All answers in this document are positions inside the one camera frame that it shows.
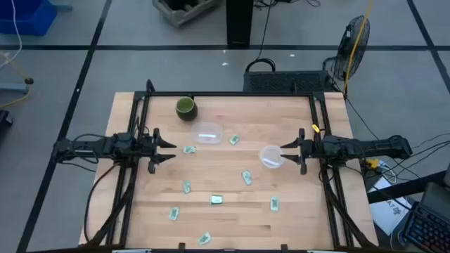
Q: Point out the blue plastic bin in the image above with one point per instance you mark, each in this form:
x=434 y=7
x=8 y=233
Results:
x=31 y=17

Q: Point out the backlit black keyboard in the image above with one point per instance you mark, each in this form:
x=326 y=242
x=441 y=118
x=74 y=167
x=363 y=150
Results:
x=427 y=228

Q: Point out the black aluminium table frame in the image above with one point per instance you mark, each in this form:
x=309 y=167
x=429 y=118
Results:
x=228 y=94

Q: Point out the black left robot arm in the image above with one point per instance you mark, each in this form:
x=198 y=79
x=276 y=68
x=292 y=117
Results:
x=91 y=145

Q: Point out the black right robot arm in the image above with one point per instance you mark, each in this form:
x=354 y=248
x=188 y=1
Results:
x=369 y=147

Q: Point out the tall black pillar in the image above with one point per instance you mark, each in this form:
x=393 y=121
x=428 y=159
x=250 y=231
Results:
x=239 y=21

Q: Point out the grey crate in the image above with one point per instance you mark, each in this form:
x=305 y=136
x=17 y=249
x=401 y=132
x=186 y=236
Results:
x=179 y=15

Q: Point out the dark grey flat device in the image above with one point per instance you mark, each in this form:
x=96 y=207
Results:
x=436 y=196

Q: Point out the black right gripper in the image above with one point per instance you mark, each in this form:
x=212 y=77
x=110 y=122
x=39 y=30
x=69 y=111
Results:
x=311 y=149

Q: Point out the yellow tag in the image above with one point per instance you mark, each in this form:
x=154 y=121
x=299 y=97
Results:
x=315 y=128

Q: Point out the yellow plug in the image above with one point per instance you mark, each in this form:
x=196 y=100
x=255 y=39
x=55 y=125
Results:
x=372 y=163

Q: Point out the small pale green packet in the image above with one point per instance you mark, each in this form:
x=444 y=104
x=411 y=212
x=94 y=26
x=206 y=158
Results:
x=216 y=199
x=173 y=213
x=247 y=177
x=189 y=149
x=274 y=203
x=186 y=186
x=204 y=238
x=234 y=139

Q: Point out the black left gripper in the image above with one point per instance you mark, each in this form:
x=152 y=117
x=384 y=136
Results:
x=154 y=151

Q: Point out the white paper sheet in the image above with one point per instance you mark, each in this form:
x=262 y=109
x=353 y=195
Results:
x=386 y=214

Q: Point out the black metal beam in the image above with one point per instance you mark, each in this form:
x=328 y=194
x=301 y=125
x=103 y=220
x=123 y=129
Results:
x=404 y=188

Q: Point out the green cup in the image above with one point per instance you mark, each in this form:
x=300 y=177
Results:
x=185 y=108

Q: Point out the black standing fan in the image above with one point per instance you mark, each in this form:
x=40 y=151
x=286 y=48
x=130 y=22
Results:
x=346 y=37

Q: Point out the black computer case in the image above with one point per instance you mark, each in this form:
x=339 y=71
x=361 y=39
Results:
x=281 y=82

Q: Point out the clear rectangular plastic container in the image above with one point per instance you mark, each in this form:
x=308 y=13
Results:
x=202 y=128

